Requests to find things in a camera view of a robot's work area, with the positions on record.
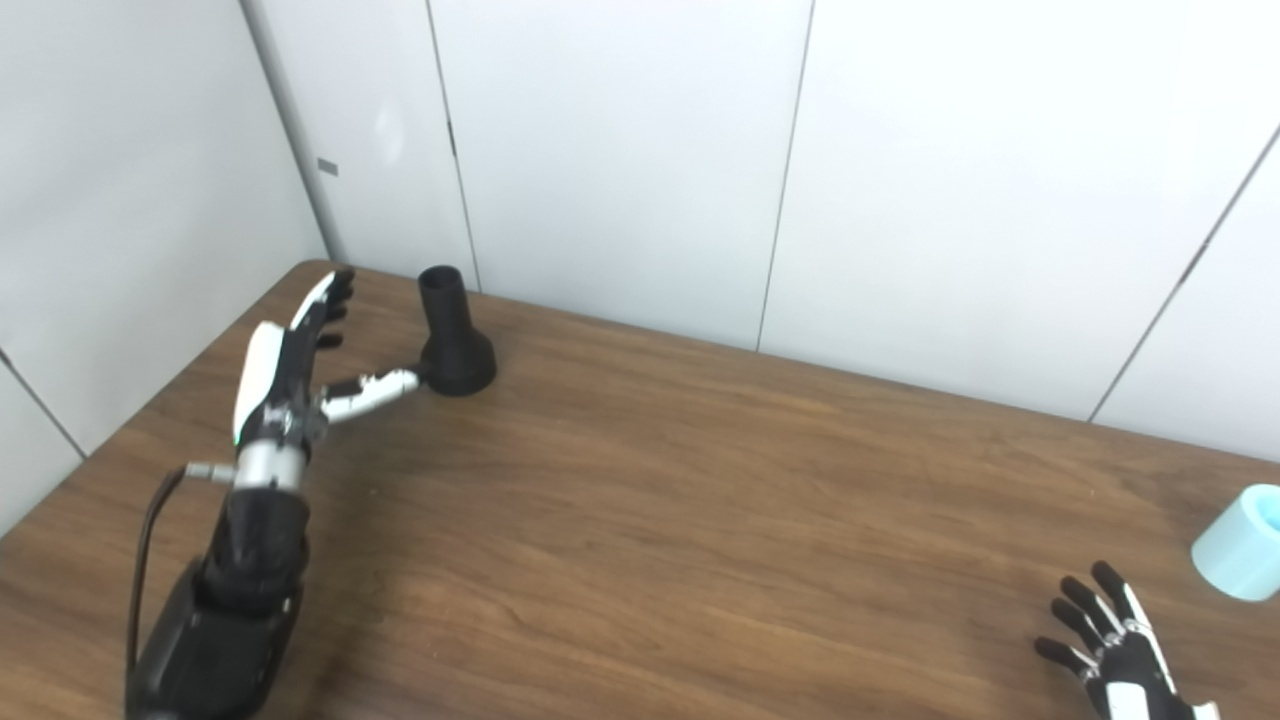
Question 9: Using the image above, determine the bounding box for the black flared nozzle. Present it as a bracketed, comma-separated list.
[417, 265, 498, 397]

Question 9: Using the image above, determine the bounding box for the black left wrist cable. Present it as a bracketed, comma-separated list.
[125, 461, 241, 683]

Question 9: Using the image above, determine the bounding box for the black and white left hand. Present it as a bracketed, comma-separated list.
[231, 267, 427, 453]

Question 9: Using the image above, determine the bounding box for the light-blue hose piece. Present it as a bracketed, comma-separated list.
[1191, 485, 1280, 603]

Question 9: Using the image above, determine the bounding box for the black and white right hand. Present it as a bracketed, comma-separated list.
[1033, 560, 1222, 720]

